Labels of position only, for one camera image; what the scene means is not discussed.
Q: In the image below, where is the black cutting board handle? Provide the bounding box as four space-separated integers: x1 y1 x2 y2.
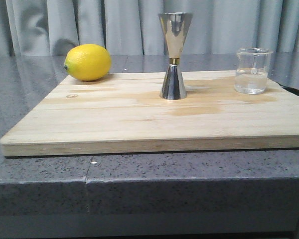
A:
282 86 299 96

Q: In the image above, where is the clear glass beaker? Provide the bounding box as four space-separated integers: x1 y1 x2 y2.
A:
234 47 273 95

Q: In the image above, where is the grey curtain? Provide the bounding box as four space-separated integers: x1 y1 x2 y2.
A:
0 0 299 57

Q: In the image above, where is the steel double jigger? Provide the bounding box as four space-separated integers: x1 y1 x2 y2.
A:
158 12 193 100

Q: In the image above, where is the yellow lemon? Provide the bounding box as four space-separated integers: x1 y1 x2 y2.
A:
64 44 112 81

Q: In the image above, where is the wooden cutting board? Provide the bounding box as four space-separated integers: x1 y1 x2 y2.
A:
0 71 299 156

